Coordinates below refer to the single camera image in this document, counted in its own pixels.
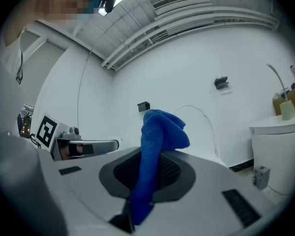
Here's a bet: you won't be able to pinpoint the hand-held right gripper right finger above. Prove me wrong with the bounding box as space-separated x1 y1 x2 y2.
136 148 283 236

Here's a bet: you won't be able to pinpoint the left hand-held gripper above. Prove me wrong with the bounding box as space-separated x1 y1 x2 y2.
29 113 120 161

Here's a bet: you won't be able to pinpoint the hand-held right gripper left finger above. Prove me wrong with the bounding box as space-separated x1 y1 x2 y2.
36 146 141 236

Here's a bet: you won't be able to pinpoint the blue microfibre cloth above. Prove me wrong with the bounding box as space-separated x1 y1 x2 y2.
129 109 191 226

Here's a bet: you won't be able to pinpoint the white toilet lid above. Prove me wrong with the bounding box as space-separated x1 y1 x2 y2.
173 104 224 164

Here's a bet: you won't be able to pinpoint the white closed-lid toilet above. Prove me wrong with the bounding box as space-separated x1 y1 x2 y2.
249 114 295 197

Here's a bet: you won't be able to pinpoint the cluttered metal rack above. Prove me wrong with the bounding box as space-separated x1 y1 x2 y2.
17 103 36 137

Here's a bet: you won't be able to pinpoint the person's head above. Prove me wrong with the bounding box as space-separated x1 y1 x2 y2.
35 0 100 22

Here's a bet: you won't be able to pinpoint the white ceiling pipes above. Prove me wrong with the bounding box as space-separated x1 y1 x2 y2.
101 5 279 70

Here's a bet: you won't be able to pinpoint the black wall holder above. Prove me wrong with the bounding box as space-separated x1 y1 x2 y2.
214 76 230 90
137 101 151 113

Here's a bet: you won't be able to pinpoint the thin grey wall cable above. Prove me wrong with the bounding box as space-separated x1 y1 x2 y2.
77 43 99 132

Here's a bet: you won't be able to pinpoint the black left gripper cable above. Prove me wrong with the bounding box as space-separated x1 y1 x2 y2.
29 133 43 149

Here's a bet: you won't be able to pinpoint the black head-worn camera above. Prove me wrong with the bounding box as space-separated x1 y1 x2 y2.
98 0 120 17

